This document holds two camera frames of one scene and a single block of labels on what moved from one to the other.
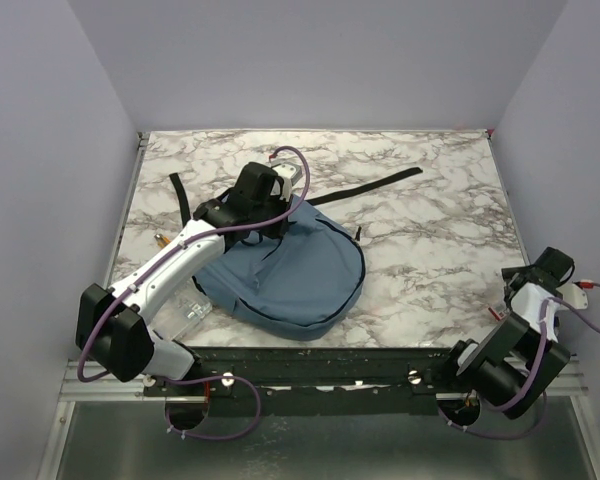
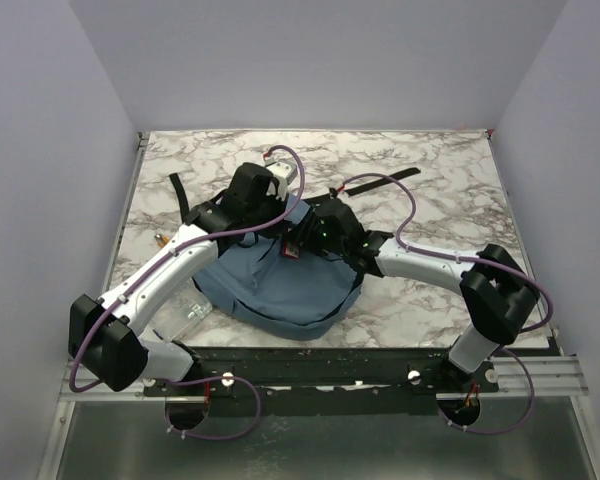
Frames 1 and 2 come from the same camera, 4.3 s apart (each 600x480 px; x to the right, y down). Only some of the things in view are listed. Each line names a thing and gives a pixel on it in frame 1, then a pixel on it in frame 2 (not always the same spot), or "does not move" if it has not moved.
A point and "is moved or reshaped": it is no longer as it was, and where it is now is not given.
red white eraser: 497,314 is moved or reshaped
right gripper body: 510,274 -> 313,237
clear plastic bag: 187,307 does not move
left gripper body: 273,210 does not move
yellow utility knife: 162,240 does not move
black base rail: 312,380 does not move
